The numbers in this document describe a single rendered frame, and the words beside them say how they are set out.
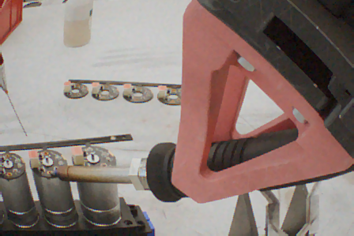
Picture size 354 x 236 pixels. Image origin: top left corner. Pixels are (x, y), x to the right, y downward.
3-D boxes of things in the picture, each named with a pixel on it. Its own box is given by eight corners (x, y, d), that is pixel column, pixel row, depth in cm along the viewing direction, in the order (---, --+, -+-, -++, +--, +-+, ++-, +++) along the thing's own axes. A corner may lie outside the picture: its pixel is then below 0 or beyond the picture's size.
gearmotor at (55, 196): (84, 235, 28) (70, 174, 25) (49, 236, 27) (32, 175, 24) (74, 211, 30) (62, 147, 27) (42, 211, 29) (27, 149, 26)
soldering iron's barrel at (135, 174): (60, 192, 24) (161, 198, 21) (47, 166, 24) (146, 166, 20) (73, 179, 25) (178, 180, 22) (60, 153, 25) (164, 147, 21)
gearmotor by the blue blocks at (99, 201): (126, 233, 28) (121, 170, 26) (88, 235, 28) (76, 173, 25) (115, 209, 30) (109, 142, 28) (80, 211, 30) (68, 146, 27)
